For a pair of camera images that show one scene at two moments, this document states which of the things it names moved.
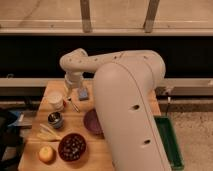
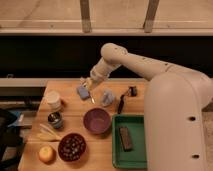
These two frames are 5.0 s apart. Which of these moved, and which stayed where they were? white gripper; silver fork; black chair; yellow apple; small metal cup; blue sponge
Moved: white gripper; silver fork
Stayed: small metal cup; yellow apple; black chair; blue sponge
